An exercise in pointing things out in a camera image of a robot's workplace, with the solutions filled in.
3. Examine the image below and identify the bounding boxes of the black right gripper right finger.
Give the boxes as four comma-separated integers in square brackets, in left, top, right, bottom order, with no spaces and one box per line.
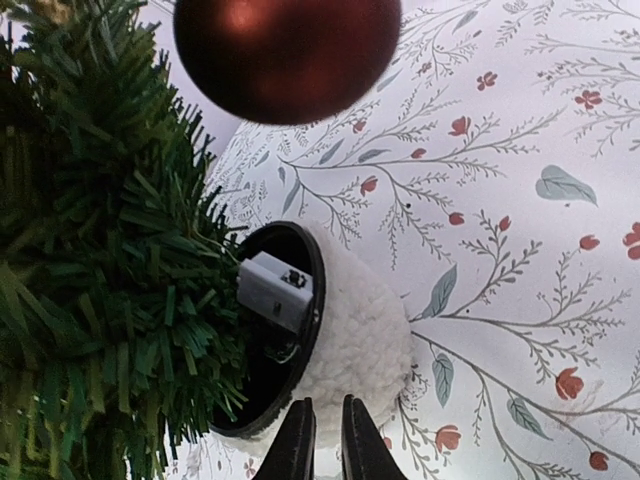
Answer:
[341,395,406,480]

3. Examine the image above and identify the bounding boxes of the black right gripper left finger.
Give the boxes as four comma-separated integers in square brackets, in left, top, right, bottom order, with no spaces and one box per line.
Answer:
[253,397,316,480]

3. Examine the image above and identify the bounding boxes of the white ribbed plant pot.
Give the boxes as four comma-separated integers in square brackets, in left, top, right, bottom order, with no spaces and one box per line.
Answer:
[210,220,413,457]

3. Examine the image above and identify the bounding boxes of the small green christmas tree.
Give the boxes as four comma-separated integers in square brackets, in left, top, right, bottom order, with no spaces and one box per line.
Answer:
[1,1,247,479]

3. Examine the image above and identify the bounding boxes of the dark red bauble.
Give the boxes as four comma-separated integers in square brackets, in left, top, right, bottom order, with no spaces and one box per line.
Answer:
[173,0,402,125]

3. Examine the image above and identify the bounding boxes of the white fairy light battery box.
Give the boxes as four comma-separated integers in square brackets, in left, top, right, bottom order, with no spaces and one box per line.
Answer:
[237,251,313,334]

